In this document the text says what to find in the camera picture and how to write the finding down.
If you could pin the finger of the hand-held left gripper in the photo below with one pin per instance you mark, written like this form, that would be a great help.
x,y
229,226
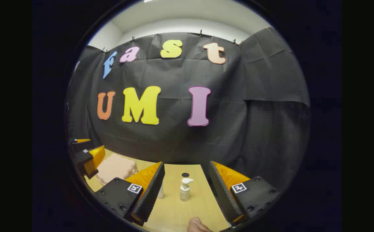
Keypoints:
x,y
83,158
79,146

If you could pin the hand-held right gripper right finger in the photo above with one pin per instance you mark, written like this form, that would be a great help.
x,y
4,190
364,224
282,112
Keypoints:
x,y
224,196

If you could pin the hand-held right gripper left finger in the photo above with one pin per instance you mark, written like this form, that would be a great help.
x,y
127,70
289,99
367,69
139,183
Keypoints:
x,y
150,196

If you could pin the white cream tube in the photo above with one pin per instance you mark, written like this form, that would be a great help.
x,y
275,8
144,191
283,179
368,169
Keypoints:
x,y
161,194

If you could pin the pink suitcase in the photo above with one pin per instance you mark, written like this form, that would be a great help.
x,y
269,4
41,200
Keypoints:
x,y
116,167

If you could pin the clear pump bottle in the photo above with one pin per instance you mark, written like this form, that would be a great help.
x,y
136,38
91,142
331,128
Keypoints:
x,y
184,193

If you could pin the black backdrop cloth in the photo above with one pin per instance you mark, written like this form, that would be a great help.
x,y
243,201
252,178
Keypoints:
x,y
174,138

